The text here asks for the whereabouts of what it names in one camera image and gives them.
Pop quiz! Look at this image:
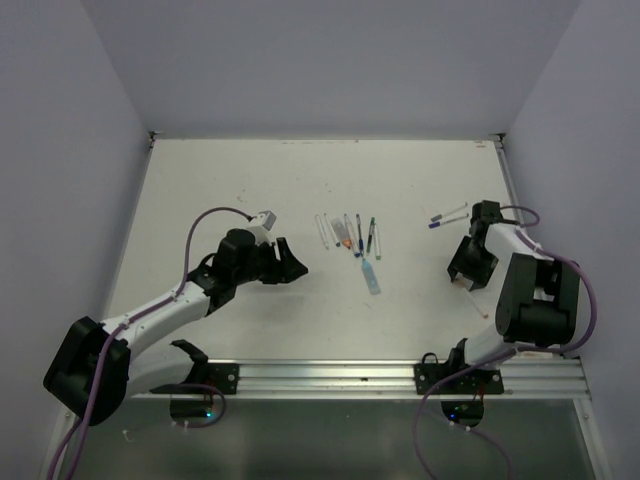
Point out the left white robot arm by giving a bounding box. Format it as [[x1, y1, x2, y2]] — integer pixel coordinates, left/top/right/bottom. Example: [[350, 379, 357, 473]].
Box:
[[43, 227, 309, 425]]

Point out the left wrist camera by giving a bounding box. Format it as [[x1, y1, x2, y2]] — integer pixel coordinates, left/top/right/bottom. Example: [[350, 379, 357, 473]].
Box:
[[246, 210, 277, 245]]

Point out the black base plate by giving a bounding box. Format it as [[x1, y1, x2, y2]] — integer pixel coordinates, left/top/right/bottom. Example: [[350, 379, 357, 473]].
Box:
[[202, 362, 240, 395], [413, 363, 505, 396]]

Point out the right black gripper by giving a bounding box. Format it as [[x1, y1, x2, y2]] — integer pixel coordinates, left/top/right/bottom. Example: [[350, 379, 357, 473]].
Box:
[[448, 234, 498, 289]]

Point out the black pen near left arm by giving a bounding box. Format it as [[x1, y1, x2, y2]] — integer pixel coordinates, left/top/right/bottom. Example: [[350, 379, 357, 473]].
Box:
[[366, 216, 376, 255]]

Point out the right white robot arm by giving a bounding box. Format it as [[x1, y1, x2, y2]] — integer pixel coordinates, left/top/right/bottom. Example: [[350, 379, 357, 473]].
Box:
[[445, 200, 580, 393]]

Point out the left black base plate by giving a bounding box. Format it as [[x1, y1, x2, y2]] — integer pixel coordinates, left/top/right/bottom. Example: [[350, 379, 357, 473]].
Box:
[[202, 362, 240, 395]]

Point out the dark blue ballpoint pen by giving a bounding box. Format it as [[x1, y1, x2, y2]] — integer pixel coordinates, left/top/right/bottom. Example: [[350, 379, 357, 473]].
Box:
[[356, 213, 365, 258]]

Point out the green capped marker lower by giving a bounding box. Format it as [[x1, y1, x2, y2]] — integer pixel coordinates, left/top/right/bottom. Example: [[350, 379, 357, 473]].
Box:
[[373, 222, 382, 260]]

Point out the dark blue capped marker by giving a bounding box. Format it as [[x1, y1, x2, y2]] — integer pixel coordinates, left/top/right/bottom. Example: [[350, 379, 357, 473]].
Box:
[[344, 214, 361, 258]]

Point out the thick light blue marker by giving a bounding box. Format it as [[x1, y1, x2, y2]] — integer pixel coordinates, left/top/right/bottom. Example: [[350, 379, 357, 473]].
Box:
[[361, 258, 381, 295]]

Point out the aluminium mounting rail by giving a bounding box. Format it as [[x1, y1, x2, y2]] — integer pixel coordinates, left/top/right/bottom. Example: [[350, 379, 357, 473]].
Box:
[[124, 354, 589, 400]]

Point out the pink ended marker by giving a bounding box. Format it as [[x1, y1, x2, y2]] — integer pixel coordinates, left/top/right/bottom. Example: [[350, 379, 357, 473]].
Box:
[[455, 281, 489, 319]]

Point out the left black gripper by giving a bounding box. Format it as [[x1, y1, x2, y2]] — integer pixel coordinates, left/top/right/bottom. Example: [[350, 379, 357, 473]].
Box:
[[233, 236, 307, 285]]

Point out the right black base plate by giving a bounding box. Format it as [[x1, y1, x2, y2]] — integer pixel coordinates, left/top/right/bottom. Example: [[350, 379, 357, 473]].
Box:
[[413, 363, 505, 396]]

